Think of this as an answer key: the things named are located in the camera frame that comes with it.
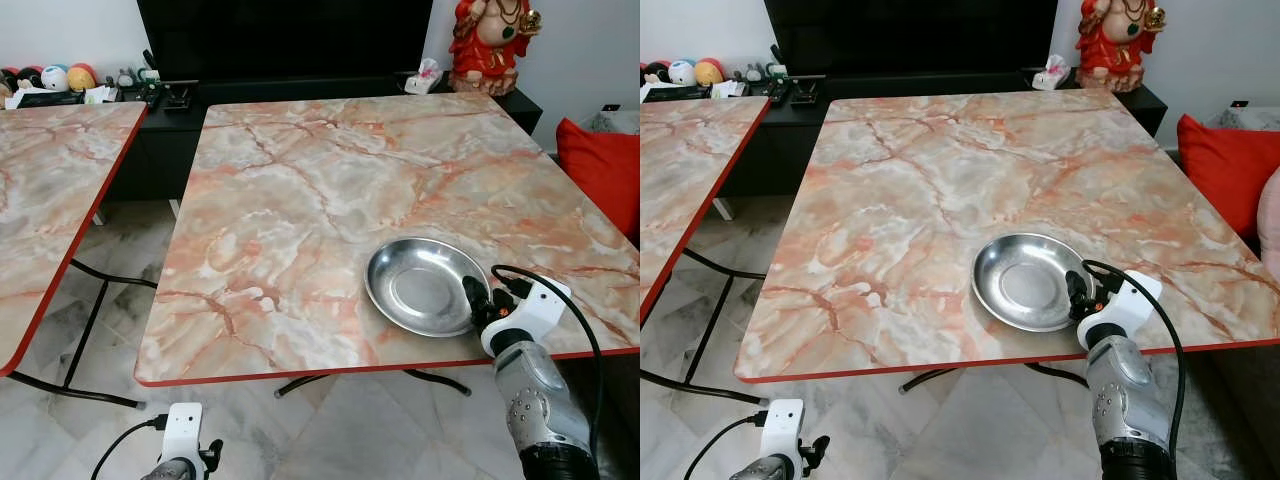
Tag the white blue round plush toy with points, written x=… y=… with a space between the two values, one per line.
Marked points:
x=682 y=72
x=54 y=78

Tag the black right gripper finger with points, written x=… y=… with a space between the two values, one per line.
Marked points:
x=476 y=294
x=1078 y=284

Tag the marble pattern folding table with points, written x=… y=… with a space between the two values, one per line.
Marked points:
x=900 y=210
x=320 y=220
x=685 y=170
x=50 y=200

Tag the white pink small figurine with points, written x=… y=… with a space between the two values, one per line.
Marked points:
x=1052 y=73
x=424 y=78

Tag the black flat box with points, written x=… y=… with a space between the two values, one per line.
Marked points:
x=680 y=93
x=45 y=99

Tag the black round plush toy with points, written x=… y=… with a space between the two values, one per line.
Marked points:
x=30 y=78
x=658 y=73

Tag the pink cushion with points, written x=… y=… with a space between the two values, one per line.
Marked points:
x=1270 y=240

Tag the orange round plush toy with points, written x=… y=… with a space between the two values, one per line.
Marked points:
x=81 y=77
x=709 y=72

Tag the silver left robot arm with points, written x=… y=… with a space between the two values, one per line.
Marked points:
x=762 y=469
x=170 y=471

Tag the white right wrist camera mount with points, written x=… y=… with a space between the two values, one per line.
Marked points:
x=1125 y=308
x=530 y=315

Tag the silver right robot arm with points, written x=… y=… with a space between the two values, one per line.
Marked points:
x=540 y=410
x=1128 y=405

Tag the white marble side table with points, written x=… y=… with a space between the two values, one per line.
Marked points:
x=612 y=122
x=1245 y=118

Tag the red cushion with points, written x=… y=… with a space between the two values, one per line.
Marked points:
x=600 y=170
x=1225 y=165

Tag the white paper stack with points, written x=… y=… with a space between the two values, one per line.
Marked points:
x=728 y=90
x=102 y=95

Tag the black desk tool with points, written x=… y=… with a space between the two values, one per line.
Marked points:
x=170 y=95
x=795 y=90

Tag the round stainless steel plate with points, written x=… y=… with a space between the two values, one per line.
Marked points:
x=1025 y=282
x=420 y=285

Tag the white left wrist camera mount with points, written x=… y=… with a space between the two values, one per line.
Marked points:
x=781 y=430
x=182 y=432

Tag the red laughing buddha statue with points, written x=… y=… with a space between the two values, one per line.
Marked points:
x=490 y=50
x=1118 y=48

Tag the black flat television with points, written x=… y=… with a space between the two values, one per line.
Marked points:
x=910 y=35
x=285 y=40

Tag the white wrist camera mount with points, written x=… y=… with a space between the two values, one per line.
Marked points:
x=1125 y=308
x=781 y=430
x=182 y=432
x=530 y=315

